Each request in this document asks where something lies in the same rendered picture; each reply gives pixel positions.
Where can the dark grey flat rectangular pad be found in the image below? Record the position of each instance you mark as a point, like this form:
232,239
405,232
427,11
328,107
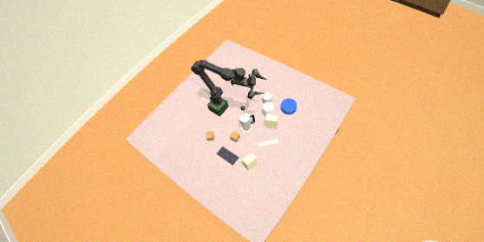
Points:
227,155

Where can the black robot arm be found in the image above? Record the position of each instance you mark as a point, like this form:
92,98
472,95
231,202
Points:
235,75

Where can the blue disc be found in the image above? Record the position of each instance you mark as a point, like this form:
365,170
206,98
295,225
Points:
288,106

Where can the small orange block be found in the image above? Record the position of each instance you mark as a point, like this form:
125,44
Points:
209,136
234,136

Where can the pale yellow box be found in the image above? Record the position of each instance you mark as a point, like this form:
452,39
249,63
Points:
250,161
271,121

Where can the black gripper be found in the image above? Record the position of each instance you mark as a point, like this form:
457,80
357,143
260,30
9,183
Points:
251,93

